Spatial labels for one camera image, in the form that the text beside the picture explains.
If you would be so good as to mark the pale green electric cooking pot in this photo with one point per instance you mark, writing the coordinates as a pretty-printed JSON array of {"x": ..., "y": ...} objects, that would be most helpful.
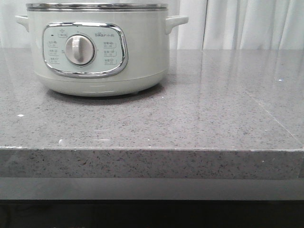
[{"x": 100, "y": 52}]

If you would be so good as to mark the white pleated curtain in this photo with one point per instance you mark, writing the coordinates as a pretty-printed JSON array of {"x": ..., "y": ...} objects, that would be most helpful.
[{"x": 238, "y": 24}]

